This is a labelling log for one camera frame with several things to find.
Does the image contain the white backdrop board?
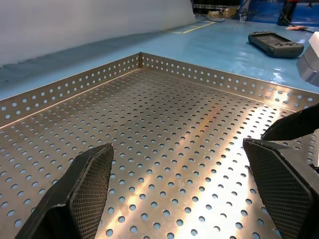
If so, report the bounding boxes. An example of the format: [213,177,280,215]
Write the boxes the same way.
[0,0,194,68]

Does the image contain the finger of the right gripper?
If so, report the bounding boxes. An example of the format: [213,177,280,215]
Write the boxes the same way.
[260,103,319,142]

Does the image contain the small orange object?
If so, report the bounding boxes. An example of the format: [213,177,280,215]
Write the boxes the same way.
[286,24,308,32]

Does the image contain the perforated metal tray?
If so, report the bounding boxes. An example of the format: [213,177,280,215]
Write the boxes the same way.
[0,51,319,239]

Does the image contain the black cylindrical post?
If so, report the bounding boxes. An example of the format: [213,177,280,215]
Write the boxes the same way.
[277,0,300,26]

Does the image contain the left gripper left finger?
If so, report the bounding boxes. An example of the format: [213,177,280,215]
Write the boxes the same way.
[14,142,115,239]

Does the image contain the dark background rack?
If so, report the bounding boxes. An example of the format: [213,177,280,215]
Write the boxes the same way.
[193,0,240,10]

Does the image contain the grey handheld controller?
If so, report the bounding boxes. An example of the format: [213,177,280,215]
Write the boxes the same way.
[248,31,305,59]

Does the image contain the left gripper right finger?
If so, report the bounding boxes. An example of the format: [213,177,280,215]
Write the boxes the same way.
[243,138,319,239]

